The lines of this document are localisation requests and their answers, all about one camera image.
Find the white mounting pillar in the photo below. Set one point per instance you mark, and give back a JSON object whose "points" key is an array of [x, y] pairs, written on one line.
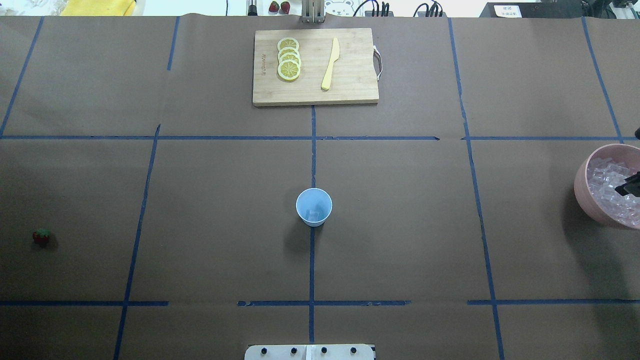
{"points": [[340, 351]]}

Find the yellow plastic knife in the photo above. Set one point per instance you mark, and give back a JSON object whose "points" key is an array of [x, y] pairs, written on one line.
{"points": [[333, 58]]}

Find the wooden cutting board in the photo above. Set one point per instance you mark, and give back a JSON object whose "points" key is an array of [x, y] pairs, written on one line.
{"points": [[355, 80]]}

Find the aluminium frame post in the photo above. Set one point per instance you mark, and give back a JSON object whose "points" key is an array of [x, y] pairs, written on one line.
{"points": [[313, 11]]}

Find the clear ice cube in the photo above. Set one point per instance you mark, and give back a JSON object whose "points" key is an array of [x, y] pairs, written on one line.
{"points": [[313, 216]]}

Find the red strawberry on table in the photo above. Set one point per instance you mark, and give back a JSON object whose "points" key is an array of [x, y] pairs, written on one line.
{"points": [[41, 237]]}

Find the yellow cloth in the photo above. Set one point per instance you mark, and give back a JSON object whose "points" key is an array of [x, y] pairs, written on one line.
{"points": [[99, 8]]}

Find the black power strip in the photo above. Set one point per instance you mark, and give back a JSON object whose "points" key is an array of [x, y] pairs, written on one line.
{"points": [[556, 9]]}

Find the clear ice cubes pile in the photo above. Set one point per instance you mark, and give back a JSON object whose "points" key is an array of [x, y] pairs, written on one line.
{"points": [[603, 175]]}

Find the bear pattern coaster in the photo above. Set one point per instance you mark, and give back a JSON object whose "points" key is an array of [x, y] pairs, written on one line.
{"points": [[343, 8]]}

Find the lemon slice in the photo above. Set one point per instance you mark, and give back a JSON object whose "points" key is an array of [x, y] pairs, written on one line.
{"points": [[289, 74], [288, 53], [289, 64], [288, 42]]}

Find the light blue cup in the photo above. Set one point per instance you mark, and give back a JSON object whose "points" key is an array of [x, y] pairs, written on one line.
{"points": [[314, 198]]}

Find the pink bowl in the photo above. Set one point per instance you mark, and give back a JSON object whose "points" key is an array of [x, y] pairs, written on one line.
{"points": [[619, 153]]}

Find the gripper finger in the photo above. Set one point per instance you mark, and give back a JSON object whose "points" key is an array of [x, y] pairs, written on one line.
{"points": [[631, 186]]}

